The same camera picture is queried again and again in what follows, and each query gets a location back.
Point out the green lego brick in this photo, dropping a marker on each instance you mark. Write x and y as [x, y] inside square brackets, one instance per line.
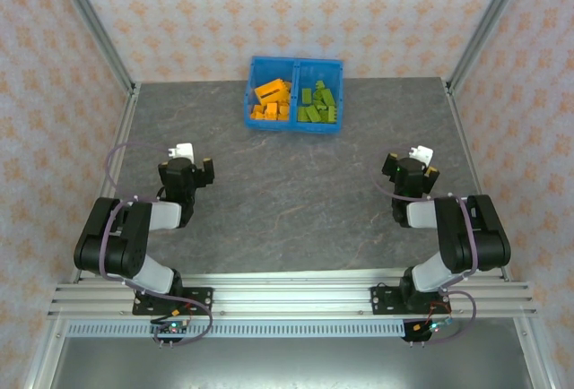
[332, 114]
[305, 114]
[307, 96]
[320, 106]
[328, 96]
[319, 85]
[315, 116]

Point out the orange lego brick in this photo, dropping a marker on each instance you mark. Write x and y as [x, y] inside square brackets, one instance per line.
[283, 112]
[271, 109]
[258, 112]

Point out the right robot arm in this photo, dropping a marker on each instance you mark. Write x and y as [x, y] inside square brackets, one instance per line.
[484, 245]

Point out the blue plastic bin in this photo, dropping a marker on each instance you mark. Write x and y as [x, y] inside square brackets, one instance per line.
[329, 73]
[264, 68]

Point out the aluminium cross beam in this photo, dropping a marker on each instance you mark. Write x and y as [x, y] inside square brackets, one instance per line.
[291, 295]

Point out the grey metal panel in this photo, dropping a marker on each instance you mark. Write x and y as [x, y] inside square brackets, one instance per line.
[291, 366]

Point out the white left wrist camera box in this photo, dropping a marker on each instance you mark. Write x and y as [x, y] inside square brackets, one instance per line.
[185, 151]

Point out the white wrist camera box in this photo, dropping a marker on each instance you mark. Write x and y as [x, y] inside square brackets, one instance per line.
[185, 151]
[422, 153]

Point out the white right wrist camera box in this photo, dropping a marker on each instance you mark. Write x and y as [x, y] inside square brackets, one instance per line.
[422, 153]

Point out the aluminium table side rail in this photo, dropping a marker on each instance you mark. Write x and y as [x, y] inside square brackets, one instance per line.
[125, 120]
[459, 120]

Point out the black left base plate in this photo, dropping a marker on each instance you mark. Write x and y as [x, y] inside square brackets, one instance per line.
[202, 299]

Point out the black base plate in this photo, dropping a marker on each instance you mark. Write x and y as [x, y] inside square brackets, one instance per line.
[202, 299]
[381, 299]

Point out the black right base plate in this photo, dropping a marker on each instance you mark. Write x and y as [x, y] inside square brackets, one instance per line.
[381, 299]

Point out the aluminium frame post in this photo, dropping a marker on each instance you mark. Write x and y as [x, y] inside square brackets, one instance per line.
[533, 357]
[45, 357]
[97, 26]
[486, 26]

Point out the aluminium lower frame post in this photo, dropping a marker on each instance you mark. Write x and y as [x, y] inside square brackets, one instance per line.
[45, 357]
[533, 357]

